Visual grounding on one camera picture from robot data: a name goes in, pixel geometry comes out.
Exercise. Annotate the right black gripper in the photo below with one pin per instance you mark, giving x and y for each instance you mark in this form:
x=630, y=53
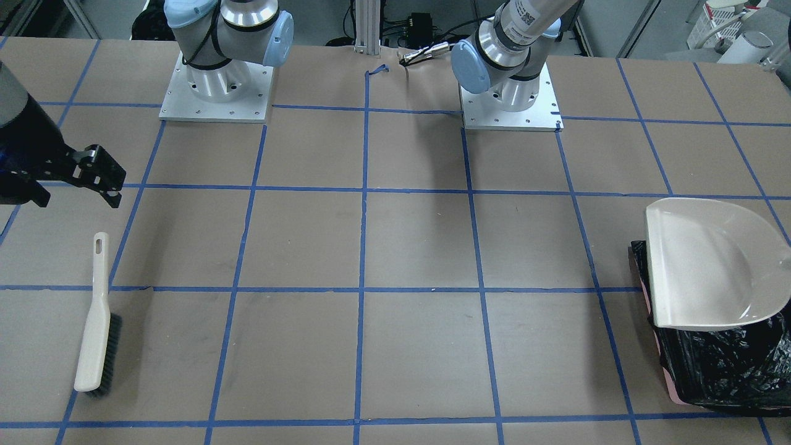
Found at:
x=32, y=143

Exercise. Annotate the white hand brush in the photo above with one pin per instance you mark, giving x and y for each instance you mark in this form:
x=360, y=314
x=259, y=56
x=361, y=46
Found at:
x=102, y=329

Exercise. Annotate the white plastic dustpan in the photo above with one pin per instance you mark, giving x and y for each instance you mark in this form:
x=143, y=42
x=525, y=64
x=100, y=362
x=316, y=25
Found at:
x=713, y=265

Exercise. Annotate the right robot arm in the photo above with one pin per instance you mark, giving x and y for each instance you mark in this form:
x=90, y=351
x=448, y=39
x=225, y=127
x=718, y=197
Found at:
x=228, y=52

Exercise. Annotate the black bag lined bin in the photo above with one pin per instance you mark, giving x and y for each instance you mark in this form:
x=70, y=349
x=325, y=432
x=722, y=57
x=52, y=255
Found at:
x=743, y=371

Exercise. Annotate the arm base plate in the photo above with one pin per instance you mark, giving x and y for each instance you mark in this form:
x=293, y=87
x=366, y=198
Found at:
x=237, y=93
x=514, y=105

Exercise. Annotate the aluminium frame post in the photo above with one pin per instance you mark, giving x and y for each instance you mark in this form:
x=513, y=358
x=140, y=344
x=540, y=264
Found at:
x=367, y=27

